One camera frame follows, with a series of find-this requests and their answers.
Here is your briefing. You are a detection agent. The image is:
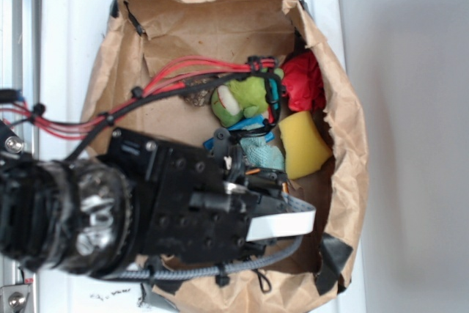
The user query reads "grey braided cable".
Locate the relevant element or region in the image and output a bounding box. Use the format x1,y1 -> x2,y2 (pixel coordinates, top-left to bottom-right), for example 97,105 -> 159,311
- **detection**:
106,234 -> 305,284

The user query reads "silver corner bracket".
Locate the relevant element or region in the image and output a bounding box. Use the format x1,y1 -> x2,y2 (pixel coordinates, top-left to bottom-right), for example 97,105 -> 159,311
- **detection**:
1,284 -> 30,313

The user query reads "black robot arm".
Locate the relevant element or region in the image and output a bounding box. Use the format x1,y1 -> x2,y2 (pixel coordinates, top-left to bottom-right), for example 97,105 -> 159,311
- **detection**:
1,128 -> 315,284

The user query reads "light blue cloth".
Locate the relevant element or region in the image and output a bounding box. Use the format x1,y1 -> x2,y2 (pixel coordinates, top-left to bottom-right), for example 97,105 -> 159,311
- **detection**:
240,137 -> 285,171

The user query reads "brown paper bag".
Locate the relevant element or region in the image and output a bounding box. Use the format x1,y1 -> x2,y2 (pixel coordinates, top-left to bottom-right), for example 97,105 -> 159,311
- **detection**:
82,0 -> 369,312

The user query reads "red crumpled cloth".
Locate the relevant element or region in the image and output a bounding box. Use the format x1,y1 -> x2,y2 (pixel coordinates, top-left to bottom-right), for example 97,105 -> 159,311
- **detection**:
281,51 -> 326,112

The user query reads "black metal bracket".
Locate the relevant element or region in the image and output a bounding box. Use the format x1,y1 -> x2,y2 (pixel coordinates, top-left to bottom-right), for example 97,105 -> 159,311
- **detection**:
1,121 -> 24,155

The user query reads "yellow sponge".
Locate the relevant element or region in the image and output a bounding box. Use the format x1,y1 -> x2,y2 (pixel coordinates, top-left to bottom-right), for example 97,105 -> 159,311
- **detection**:
278,111 -> 332,180

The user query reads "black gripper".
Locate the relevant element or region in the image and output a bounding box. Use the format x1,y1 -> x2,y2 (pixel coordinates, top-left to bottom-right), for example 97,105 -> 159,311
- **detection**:
100,128 -> 293,265

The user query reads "red wire bundle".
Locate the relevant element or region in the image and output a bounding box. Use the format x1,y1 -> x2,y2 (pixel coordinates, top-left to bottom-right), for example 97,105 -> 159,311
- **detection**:
0,55 -> 283,141

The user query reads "brown rock-like lump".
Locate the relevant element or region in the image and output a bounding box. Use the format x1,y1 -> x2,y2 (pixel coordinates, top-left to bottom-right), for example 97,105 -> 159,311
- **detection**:
182,75 -> 218,107

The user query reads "aluminium frame rail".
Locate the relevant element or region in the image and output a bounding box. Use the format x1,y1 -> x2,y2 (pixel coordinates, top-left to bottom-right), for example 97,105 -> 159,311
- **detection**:
1,0 -> 41,312

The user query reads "green frog plush toy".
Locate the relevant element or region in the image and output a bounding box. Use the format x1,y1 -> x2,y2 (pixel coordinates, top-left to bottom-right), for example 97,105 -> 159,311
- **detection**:
210,76 -> 275,128

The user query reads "blue plastic block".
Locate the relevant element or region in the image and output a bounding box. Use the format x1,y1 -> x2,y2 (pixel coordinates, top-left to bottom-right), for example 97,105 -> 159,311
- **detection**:
202,114 -> 264,150

